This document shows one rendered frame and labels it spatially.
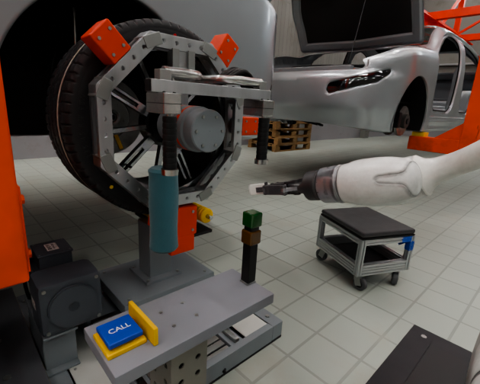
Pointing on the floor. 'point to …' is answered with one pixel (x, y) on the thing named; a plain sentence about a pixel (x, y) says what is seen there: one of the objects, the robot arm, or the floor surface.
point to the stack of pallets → (276, 136)
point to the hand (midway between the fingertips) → (259, 189)
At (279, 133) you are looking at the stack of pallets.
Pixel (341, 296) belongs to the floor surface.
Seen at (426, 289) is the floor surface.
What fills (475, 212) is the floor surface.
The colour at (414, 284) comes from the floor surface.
